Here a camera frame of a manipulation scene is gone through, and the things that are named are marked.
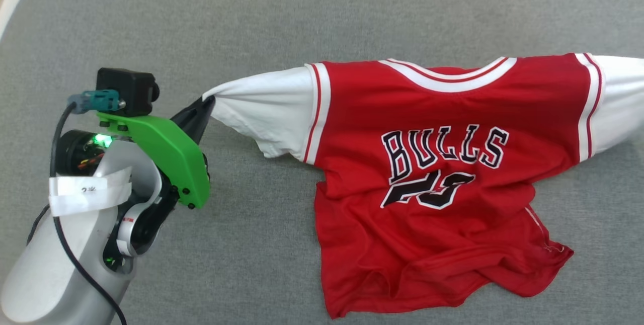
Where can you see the red white Bulls jersey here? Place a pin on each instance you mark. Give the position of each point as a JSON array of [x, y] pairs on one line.
[[427, 244]]

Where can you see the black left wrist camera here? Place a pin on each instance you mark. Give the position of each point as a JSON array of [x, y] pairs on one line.
[[126, 88]]

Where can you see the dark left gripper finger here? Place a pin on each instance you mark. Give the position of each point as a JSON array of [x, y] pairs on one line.
[[190, 116], [204, 124]]

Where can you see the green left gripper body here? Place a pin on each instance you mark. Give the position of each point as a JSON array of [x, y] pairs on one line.
[[171, 154]]

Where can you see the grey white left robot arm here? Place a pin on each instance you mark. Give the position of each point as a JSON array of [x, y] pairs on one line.
[[45, 274]]

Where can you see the white paper label tape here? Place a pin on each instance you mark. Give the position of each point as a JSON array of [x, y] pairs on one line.
[[90, 191]]

